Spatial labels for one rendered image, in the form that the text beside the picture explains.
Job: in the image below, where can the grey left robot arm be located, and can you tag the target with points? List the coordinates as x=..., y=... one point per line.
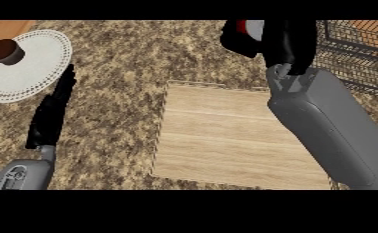
x=24, y=173

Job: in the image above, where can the brown cylindrical object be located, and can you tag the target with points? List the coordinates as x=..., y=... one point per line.
x=9, y=51

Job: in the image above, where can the pale wooden tray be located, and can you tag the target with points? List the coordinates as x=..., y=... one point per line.
x=230, y=137

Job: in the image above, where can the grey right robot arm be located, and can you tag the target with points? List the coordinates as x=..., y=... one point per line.
x=325, y=127

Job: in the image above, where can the red and silver can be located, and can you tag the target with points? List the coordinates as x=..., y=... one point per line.
x=251, y=28

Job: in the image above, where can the white round doily placemat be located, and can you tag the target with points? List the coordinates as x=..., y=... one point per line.
x=37, y=65

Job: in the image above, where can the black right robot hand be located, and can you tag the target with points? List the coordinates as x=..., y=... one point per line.
x=289, y=47

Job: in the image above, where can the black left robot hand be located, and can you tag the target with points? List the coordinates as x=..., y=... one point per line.
x=47, y=120

